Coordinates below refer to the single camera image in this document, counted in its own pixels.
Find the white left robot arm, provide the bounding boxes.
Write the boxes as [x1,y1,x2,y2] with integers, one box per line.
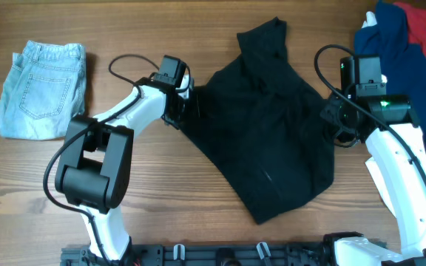
[50,74,194,265]

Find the black t-shirt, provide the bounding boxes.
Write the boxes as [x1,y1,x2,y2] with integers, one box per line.
[179,18,334,224]

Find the white garment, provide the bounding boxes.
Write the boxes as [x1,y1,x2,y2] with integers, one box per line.
[362,11,396,216]

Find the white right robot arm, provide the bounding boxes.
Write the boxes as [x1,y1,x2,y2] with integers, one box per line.
[321,94,426,265]

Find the folded light blue jeans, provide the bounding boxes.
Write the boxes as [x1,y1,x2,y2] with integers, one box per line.
[0,41,87,140]

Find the navy blue garment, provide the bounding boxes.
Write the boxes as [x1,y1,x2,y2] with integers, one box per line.
[354,1,426,151]

